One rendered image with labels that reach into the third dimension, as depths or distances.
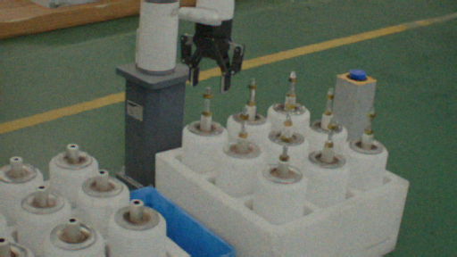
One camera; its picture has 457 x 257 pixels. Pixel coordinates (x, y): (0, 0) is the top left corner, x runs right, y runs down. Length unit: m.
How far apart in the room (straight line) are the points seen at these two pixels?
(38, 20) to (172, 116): 1.51
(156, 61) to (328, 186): 0.51
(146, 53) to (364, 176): 0.57
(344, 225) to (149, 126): 0.53
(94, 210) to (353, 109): 0.73
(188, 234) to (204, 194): 0.09
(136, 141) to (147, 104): 0.11
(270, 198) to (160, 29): 0.51
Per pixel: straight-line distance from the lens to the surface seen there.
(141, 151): 1.64
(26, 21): 3.00
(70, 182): 1.25
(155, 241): 1.08
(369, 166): 1.40
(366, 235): 1.44
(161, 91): 1.57
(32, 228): 1.12
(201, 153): 1.41
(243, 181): 1.33
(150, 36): 1.56
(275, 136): 1.42
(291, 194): 1.24
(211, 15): 1.28
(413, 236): 1.63
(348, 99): 1.63
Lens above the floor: 0.82
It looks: 21 degrees down
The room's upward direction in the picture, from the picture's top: 6 degrees clockwise
